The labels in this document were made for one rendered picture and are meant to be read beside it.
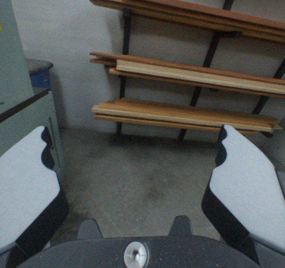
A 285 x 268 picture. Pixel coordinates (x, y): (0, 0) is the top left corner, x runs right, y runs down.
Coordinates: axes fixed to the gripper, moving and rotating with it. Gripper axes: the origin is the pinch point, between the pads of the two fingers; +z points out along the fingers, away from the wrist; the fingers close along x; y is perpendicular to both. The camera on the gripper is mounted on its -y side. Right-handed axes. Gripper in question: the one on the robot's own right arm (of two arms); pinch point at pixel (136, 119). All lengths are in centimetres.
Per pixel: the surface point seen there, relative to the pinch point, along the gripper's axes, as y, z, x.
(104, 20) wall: -25, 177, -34
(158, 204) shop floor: 127, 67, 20
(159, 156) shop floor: 129, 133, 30
